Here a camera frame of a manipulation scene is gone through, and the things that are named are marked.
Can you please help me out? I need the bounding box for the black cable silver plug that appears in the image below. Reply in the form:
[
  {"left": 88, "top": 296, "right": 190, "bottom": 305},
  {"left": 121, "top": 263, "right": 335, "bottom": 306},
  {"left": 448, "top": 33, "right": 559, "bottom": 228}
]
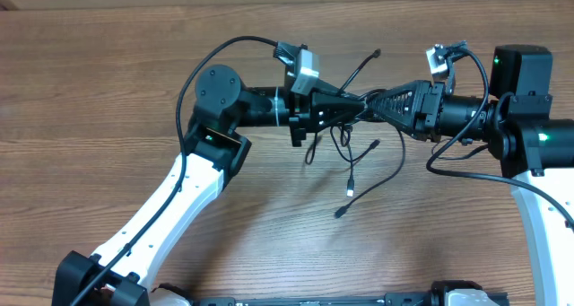
[{"left": 329, "top": 126, "right": 380, "bottom": 197}]

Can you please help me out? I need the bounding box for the black USB cable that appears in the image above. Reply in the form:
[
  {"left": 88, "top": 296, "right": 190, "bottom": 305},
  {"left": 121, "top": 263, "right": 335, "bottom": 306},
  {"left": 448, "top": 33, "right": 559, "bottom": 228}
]
[{"left": 304, "top": 48, "right": 407, "bottom": 220}]

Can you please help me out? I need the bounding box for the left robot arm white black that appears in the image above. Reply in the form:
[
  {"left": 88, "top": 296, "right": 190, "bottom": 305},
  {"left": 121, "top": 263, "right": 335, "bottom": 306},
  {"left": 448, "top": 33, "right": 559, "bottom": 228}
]
[{"left": 52, "top": 65, "right": 366, "bottom": 305}]

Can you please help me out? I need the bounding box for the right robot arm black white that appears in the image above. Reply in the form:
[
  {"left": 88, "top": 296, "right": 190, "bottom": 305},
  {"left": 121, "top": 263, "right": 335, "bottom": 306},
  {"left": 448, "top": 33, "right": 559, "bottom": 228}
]
[{"left": 366, "top": 41, "right": 573, "bottom": 305}]

